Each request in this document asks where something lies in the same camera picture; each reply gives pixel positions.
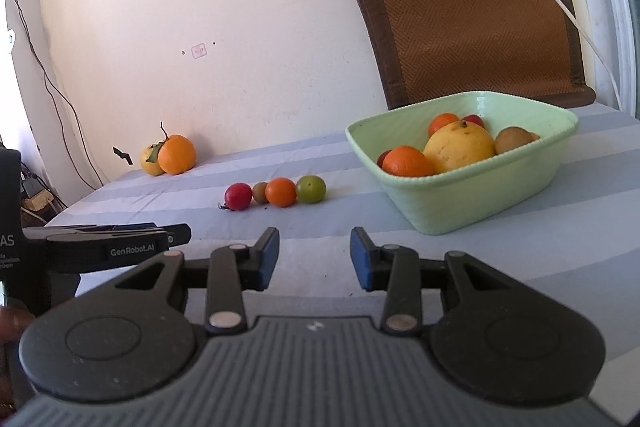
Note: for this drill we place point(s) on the large yellow grapefruit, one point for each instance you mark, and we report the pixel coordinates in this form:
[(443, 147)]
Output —
[(460, 148)]

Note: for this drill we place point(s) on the yellow citrus with leaf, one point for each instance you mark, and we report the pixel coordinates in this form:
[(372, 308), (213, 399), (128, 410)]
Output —
[(149, 162)]

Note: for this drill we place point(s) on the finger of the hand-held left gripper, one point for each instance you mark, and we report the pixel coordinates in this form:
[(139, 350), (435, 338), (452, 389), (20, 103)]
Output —
[(100, 252), (75, 231)]

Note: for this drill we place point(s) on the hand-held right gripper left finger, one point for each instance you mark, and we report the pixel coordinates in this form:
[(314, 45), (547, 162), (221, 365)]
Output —
[(270, 253)]

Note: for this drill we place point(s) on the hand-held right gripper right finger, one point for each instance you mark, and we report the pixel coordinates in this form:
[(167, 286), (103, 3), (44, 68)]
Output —
[(361, 258)]

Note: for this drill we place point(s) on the person's left hand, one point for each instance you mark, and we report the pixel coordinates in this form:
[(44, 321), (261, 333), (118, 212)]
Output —
[(12, 323)]

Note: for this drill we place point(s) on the grey striped bedsheet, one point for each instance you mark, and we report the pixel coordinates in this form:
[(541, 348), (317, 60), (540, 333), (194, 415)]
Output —
[(320, 227)]

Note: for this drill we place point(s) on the white window frame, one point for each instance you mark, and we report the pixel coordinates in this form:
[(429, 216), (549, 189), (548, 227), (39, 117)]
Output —
[(617, 7)]

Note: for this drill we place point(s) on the brown woven seat cushion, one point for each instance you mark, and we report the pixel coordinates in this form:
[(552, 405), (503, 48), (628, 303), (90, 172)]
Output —
[(470, 12)]

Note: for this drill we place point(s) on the small brown green fruit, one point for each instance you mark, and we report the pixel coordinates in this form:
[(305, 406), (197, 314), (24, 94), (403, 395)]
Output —
[(259, 192)]

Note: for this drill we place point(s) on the light green square bowl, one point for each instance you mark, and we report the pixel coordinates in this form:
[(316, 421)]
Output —
[(450, 202)]

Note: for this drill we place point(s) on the orange with stem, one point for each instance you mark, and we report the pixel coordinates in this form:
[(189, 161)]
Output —
[(177, 155)]

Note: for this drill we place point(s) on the small orange tangerine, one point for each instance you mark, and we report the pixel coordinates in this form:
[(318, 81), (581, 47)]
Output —
[(441, 123), (280, 192), (407, 162)]

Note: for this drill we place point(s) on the small green round fruit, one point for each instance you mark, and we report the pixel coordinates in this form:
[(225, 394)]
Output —
[(310, 188)]

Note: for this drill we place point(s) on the brown kiwi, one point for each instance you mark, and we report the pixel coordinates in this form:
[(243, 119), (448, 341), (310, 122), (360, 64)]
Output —
[(512, 140)]

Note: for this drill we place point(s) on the pink wall sticker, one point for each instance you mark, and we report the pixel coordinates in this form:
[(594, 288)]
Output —
[(200, 51)]

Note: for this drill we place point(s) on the red cherry tomato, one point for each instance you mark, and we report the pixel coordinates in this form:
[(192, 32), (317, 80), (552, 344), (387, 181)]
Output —
[(238, 196)]

